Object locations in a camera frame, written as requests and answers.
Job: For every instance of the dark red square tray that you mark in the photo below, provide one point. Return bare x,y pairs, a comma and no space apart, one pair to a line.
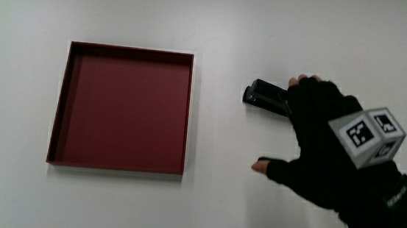
126,111

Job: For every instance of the black stapler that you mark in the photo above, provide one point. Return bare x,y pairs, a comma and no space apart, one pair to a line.
266,96

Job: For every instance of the white desk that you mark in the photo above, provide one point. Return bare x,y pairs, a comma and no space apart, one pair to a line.
233,24

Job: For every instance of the person's right hand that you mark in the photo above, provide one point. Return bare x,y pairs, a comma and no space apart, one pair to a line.
318,157

